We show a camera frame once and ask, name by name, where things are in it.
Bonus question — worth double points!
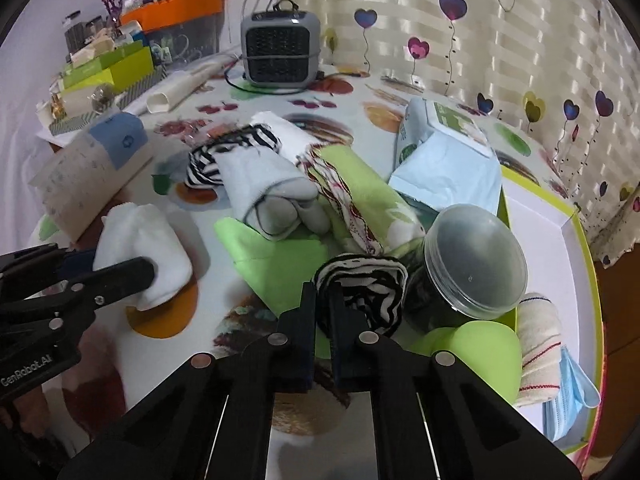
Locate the black white striped sock roll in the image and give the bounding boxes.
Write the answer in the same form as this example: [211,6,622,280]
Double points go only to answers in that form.
[314,254,408,336]

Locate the white red-striped towel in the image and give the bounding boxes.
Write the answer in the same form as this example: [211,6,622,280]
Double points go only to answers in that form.
[514,292,562,408]

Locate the blue face masks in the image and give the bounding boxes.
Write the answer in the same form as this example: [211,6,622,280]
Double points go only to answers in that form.
[542,347,601,442]

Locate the left hand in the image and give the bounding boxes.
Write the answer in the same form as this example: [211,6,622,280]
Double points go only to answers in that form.
[1,386,51,438]

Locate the light green thin cloth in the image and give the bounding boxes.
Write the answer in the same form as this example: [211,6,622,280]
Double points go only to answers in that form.
[214,216,334,356]

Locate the green plastic jar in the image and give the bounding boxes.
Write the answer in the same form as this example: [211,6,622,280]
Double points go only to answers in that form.
[409,321,522,404]

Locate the clear plastic lidded jar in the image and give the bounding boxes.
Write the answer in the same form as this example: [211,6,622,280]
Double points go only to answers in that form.
[404,205,528,333]

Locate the green patterned cloth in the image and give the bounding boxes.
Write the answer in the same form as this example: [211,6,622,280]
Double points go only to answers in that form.
[300,144,425,259]

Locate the grey folded sock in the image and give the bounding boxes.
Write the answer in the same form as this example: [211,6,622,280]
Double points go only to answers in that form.
[216,146,330,240]

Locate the chevron pattern tray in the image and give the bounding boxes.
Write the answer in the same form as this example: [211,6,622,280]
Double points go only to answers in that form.
[48,66,167,136]

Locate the black white striped sock far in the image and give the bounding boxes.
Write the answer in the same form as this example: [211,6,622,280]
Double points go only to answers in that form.
[185,124,281,192]

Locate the green cardboard box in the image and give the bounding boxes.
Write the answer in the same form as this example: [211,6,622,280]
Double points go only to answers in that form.
[63,40,154,92]

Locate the wet wipes pack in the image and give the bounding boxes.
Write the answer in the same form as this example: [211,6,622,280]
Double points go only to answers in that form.
[388,98,501,214]

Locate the rolled white paper tube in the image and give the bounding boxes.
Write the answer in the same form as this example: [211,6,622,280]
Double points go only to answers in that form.
[145,56,238,114]

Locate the green white box tray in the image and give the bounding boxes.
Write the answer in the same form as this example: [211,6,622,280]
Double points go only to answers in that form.
[494,164,606,456]

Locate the orange lidded storage box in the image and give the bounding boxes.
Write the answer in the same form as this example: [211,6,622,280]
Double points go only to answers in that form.
[120,0,224,67]

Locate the grey portable space heater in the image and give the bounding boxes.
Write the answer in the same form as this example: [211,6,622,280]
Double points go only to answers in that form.
[241,0,321,90]

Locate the heart patterned curtain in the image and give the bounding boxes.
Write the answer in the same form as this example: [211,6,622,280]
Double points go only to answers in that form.
[293,0,639,266]

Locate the black heater power cable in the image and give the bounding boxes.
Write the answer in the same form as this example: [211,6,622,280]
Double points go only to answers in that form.
[222,56,374,97]

